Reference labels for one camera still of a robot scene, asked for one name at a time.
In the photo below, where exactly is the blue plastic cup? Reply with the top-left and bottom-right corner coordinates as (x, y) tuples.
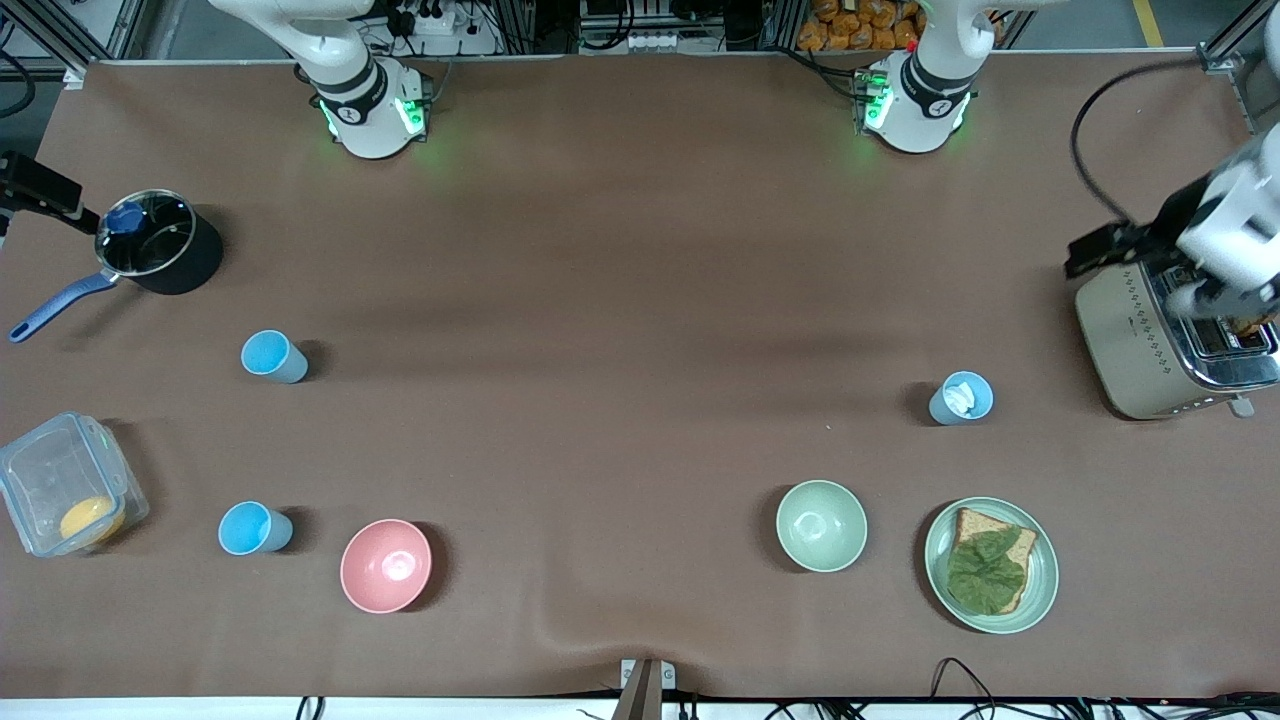
(218, 500), (294, 556)
(928, 371), (994, 427)
(241, 330), (309, 384)

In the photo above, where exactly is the beige and chrome toaster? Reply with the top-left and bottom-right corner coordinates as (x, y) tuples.
(1075, 255), (1280, 421)

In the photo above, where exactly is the glass lid with blue knob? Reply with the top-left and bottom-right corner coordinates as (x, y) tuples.
(95, 190), (196, 278)

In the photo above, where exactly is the clear plastic food container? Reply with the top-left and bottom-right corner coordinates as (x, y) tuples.
(0, 412), (151, 558)

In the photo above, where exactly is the brown bread slice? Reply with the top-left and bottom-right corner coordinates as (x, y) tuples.
(950, 508), (1038, 614)

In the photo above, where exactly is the bag of orange snacks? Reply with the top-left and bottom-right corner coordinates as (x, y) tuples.
(798, 0), (923, 53)

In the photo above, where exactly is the orange round food piece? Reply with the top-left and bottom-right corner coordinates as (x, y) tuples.
(60, 497), (126, 546)

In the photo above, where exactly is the green lettuce leaf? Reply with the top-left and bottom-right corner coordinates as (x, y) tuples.
(947, 528), (1026, 611)

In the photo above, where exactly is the light green plate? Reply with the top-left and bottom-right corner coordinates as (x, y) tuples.
(924, 497), (1059, 635)

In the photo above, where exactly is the light green bowl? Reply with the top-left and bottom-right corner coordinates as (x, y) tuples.
(776, 480), (869, 573)

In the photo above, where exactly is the white power strip with plugs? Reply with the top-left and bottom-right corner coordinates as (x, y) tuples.
(385, 0), (461, 37)

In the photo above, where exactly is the pink bowl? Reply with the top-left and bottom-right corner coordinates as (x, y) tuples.
(340, 518), (433, 614)

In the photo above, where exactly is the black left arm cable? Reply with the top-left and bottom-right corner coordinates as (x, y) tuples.
(1070, 58), (1211, 229)

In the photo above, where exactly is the aluminium frame profile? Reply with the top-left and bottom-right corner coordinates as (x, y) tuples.
(1200, 0), (1280, 79)
(0, 0), (151, 86)

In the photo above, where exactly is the black saucepan with blue handle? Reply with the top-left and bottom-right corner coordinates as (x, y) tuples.
(10, 188), (226, 344)

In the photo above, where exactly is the grey metal mount bracket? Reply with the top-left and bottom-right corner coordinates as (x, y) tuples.
(620, 657), (677, 720)

